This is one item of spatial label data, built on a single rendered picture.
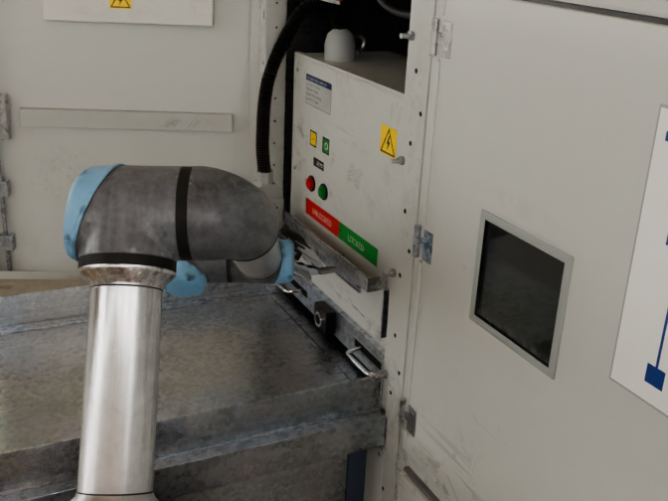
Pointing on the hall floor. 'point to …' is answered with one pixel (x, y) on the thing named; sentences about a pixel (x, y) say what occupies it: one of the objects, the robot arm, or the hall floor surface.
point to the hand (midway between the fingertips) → (315, 266)
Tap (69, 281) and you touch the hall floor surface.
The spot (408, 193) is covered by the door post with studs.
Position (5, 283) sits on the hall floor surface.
